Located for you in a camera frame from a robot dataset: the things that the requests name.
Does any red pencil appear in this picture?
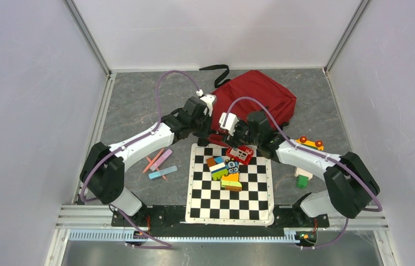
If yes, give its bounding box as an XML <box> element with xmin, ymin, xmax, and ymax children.
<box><xmin>150</xmin><ymin>159</ymin><xmax>160</xmax><ymax>172</ymax></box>

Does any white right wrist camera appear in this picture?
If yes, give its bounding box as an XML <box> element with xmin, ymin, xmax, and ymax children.
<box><xmin>219</xmin><ymin>112</ymin><xmax>239</xmax><ymax>136</ymax></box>

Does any orange pencil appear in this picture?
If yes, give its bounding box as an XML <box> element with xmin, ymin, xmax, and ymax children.
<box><xmin>143</xmin><ymin>148</ymin><xmax>165</xmax><ymax>173</ymax></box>

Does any red backpack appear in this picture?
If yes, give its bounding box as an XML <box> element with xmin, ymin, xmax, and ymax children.
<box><xmin>199</xmin><ymin>64</ymin><xmax>297</xmax><ymax>146</ymax></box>

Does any long striped block tower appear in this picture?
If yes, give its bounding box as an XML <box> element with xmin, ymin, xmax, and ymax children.
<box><xmin>294</xmin><ymin>136</ymin><xmax>324</xmax><ymax>188</ymax></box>

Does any light blue highlighter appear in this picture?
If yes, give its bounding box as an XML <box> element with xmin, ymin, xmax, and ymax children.
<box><xmin>148</xmin><ymin>166</ymin><xmax>178</xmax><ymax>180</ymax></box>

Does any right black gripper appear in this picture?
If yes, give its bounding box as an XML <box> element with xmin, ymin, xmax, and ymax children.
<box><xmin>221</xmin><ymin>119</ymin><xmax>261</xmax><ymax>151</ymax></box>

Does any brown blue green block stack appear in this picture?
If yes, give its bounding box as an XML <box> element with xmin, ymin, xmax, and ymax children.
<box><xmin>206</xmin><ymin>157</ymin><xmax>229</xmax><ymax>181</ymax></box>

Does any blue toothed cable rail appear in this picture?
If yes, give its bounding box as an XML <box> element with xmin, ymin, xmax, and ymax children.
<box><xmin>68</xmin><ymin>229</ymin><xmax>300</xmax><ymax>244</ymax></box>

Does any blue owl number block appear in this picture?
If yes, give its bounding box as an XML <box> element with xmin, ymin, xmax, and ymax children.
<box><xmin>225</xmin><ymin>158</ymin><xmax>240</xmax><ymax>174</ymax></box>

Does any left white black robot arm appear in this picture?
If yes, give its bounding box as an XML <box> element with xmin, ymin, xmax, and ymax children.
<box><xmin>80</xmin><ymin>94</ymin><xmax>216</xmax><ymax>226</ymax></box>

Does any black white chessboard mat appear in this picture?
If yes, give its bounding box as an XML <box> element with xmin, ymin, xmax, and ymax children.
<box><xmin>185</xmin><ymin>144</ymin><xmax>274</xmax><ymax>226</ymax></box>

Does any pink highlighter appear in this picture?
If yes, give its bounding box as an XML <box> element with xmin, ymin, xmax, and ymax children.
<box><xmin>150</xmin><ymin>149</ymin><xmax>173</xmax><ymax>171</ymax></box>

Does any red plastic card box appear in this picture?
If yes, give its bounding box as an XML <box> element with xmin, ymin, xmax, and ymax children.
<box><xmin>226</xmin><ymin>146</ymin><xmax>254</xmax><ymax>165</ymax></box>

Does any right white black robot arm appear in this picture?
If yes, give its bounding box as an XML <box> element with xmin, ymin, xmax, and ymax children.
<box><xmin>219</xmin><ymin>111</ymin><xmax>382</xmax><ymax>226</ymax></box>

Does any green yellow orange block stack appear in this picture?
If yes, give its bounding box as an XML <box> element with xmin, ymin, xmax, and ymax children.
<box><xmin>221</xmin><ymin>173</ymin><xmax>242</xmax><ymax>192</ymax></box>

